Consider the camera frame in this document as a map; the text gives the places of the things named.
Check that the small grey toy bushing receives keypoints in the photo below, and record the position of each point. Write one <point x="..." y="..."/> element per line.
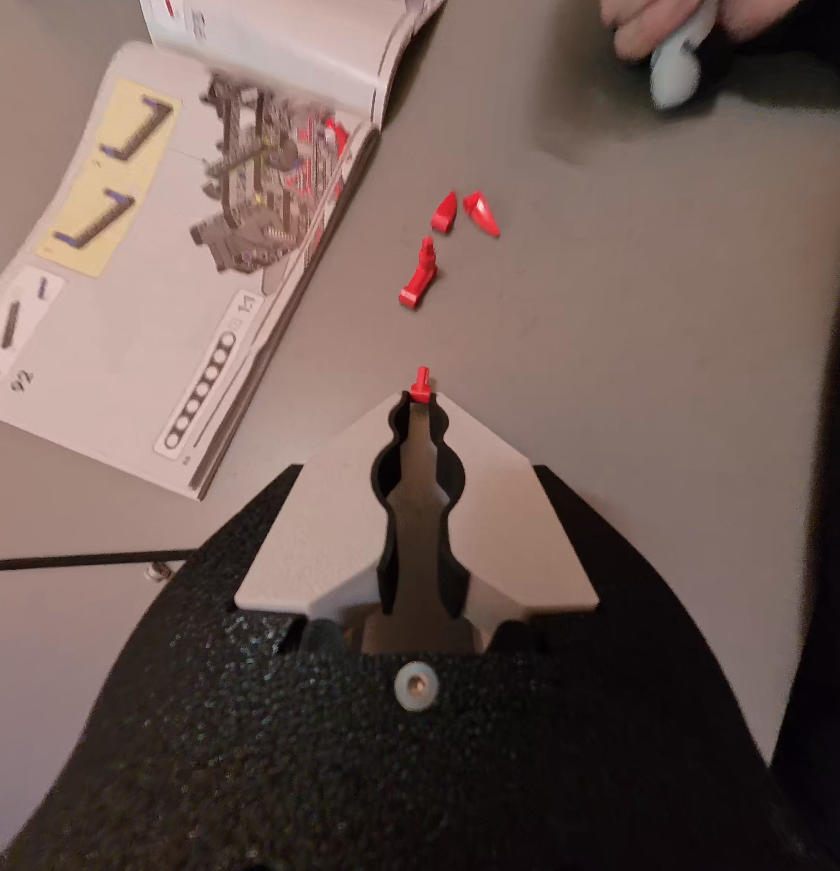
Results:
<point x="158" y="571"/>

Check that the person's right hand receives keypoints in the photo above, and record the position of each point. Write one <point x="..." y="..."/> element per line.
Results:
<point x="631" y="27"/>

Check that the small red toy pin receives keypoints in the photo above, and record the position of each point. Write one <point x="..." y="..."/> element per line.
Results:
<point x="420" y="386"/>

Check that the black toy axle rod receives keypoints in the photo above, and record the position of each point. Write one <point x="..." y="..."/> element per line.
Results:
<point x="86" y="561"/>

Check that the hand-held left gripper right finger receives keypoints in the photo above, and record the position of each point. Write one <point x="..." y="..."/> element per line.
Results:
<point x="522" y="544"/>

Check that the toy building instruction booklet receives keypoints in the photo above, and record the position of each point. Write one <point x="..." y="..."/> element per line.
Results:
<point x="154" y="272"/>

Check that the red toy connector piece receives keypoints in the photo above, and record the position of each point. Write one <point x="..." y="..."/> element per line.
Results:
<point x="418" y="275"/>

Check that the red curved toy piece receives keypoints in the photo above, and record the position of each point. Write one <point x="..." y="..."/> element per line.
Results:
<point x="445" y="212"/>
<point x="482" y="213"/>

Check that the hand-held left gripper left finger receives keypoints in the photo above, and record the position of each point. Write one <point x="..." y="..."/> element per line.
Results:
<point x="311" y="544"/>

